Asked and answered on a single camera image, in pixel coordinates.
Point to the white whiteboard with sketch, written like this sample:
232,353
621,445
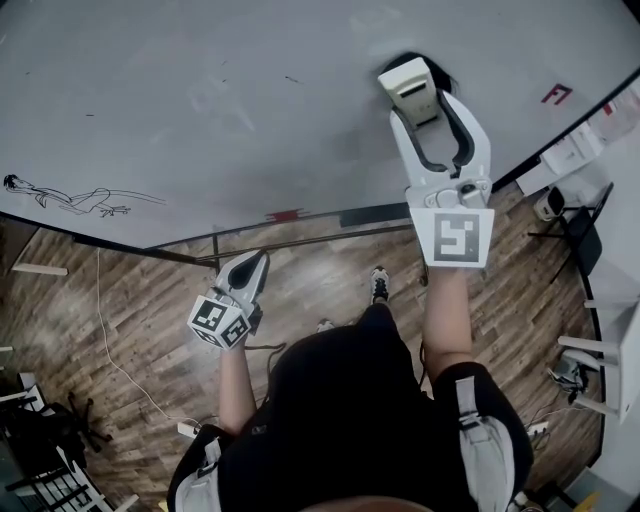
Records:
200,125

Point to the person's black clothing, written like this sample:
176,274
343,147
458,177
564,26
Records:
350,400

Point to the yellow ruler tool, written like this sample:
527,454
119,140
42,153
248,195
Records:
595,502

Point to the black office chair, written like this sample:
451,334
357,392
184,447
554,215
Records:
60,425

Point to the white and black device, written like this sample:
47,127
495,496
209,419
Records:
567,372

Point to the dark desk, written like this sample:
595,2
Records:
15,240

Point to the black folding chair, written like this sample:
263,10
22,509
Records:
585,240

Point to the red striped label strip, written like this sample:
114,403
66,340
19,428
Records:
285,216

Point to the beige whiteboard eraser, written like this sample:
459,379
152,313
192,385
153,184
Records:
407,90

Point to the person's left shoe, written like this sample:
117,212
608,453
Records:
325,326

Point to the white table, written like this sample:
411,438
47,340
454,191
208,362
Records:
630,360

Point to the person's right forearm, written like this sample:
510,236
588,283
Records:
447,325

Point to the white water dispenser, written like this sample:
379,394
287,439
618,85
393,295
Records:
570,150

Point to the small white round appliance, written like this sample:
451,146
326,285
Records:
550,202

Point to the black grid frame partition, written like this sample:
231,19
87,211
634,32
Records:
50,490

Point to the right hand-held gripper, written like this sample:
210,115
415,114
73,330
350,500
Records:
455,235

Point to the dispenser water bottle red label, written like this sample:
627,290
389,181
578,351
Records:
622,115

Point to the black marker tray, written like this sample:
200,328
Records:
375,215

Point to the person's left forearm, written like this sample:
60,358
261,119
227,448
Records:
237,390

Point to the pale wooden plank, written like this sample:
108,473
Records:
40,270

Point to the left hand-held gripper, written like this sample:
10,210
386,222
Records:
220,320

